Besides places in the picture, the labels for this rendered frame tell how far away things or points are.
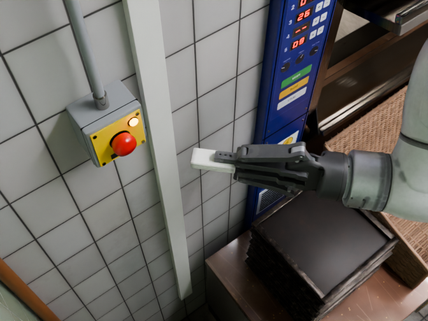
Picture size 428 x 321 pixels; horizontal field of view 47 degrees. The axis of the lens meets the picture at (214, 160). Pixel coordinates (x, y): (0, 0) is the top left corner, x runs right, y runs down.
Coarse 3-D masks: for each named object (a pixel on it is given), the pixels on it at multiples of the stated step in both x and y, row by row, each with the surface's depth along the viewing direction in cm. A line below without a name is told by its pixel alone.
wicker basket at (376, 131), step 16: (400, 96) 167; (384, 112) 165; (400, 112) 172; (352, 128) 158; (368, 128) 164; (384, 128) 171; (400, 128) 179; (336, 144) 157; (352, 144) 163; (368, 144) 170; (384, 144) 177; (384, 224) 150; (400, 224) 167; (416, 224) 167; (400, 240) 147; (416, 240) 165; (400, 256) 152; (416, 256) 145; (400, 272) 157; (416, 272) 149
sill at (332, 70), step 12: (372, 24) 135; (348, 36) 133; (360, 36) 133; (372, 36) 133; (384, 36) 134; (336, 48) 130; (348, 48) 130; (360, 48) 130; (372, 48) 134; (336, 60) 128; (348, 60) 130
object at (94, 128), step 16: (112, 96) 78; (128, 96) 78; (80, 112) 77; (96, 112) 77; (112, 112) 77; (128, 112) 77; (80, 128) 75; (96, 128) 75; (112, 128) 77; (128, 128) 79; (144, 128) 83; (80, 144) 84; (96, 144) 77; (96, 160) 81; (112, 160) 83
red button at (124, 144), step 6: (126, 132) 79; (114, 138) 78; (120, 138) 78; (126, 138) 78; (132, 138) 79; (114, 144) 78; (120, 144) 78; (126, 144) 78; (132, 144) 79; (114, 150) 78; (120, 150) 78; (126, 150) 79; (132, 150) 80; (120, 156) 80
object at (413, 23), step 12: (348, 0) 108; (360, 0) 108; (372, 0) 107; (384, 0) 107; (396, 0) 106; (408, 0) 105; (360, 12) 107; (372, 12) 104; (384, 12) 103; (396, 12) 103; (384, 24) 103; (396, 24) 100; (408, 24) 101
